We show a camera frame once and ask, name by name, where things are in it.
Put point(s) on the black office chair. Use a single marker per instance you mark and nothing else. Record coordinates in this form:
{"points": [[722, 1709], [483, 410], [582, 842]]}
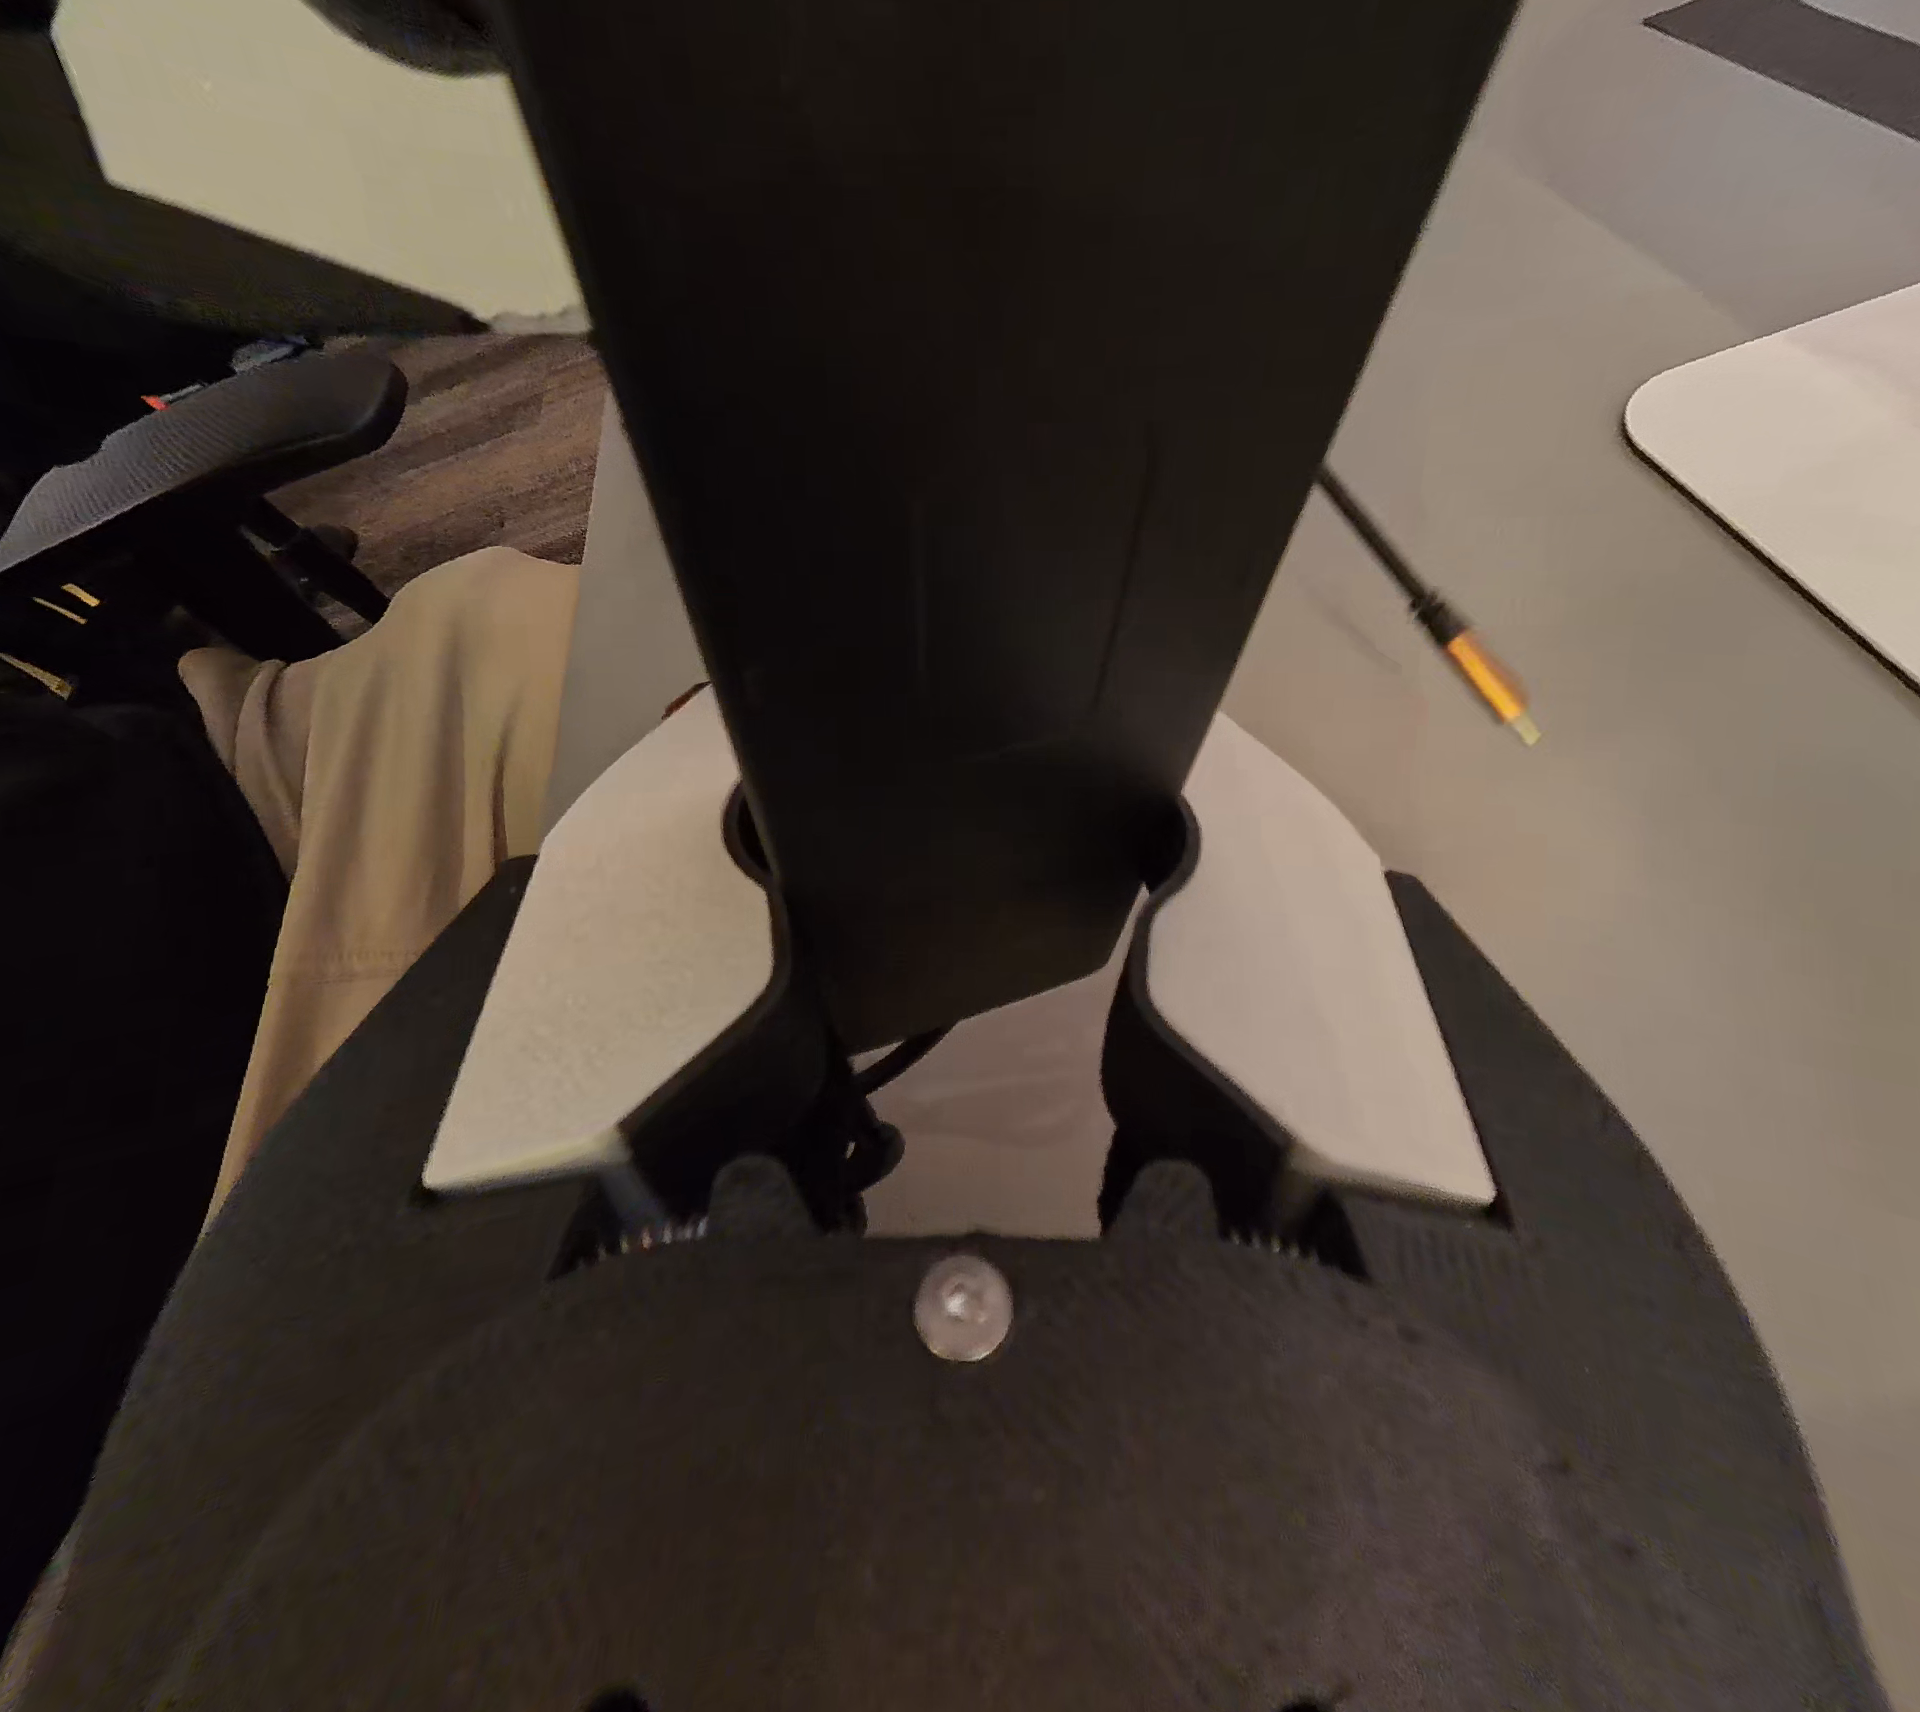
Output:
{"points": [[225, 430]]}

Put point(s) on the white desk stand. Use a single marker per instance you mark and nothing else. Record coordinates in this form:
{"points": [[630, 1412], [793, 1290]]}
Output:
{"points": [[1801, 466]]}

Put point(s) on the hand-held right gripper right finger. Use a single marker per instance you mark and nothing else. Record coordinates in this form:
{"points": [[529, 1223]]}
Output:
{"points": [[1304, 992]]}

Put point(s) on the person's beige trouser leg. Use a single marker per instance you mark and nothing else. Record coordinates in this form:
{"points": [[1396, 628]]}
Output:
{"points": [[405, 767]]}

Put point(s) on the dark grey strip mat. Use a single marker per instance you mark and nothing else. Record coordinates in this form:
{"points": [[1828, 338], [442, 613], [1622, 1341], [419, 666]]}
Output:
{"points": [[1784, 46]]}

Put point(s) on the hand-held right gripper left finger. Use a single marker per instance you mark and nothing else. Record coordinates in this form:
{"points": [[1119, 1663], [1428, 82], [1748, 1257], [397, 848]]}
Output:
{"points": [[601, 992]]}

